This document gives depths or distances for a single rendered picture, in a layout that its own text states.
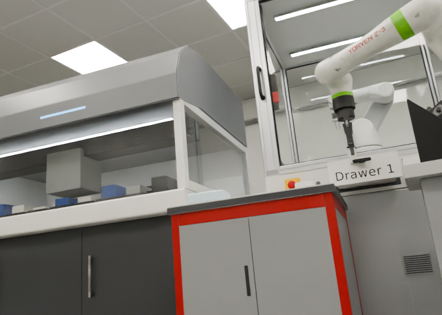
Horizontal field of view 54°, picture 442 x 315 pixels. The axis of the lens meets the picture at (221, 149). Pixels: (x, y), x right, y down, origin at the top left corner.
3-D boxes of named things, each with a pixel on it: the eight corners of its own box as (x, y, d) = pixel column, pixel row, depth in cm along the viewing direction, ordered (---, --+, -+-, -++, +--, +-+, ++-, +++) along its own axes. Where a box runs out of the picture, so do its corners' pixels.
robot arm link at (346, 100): (354, 92, 184) (356, 99, 192) (327, 98, 188) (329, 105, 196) (357, 105, 182) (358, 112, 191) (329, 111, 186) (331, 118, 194)
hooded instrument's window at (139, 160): (181, 188, 203) (175, 99, 216) (-90, 232, 258) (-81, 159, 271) (249, 213, 307) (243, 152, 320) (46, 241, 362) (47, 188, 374)
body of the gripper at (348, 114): (337, 116, 193) (340, 135, 191) (335, 110, 186) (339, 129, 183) (354, 112, 191) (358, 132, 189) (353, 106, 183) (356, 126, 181)
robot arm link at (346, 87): (353, 70, 195) (331, 77, 201) (343, 60, 185) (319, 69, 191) (359, 98, 191) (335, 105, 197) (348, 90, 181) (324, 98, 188)
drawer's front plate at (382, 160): (402, 175, 176) (397, 150, 179) (330, 187, 185) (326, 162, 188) (402, 177, 177) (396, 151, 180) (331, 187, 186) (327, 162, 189)
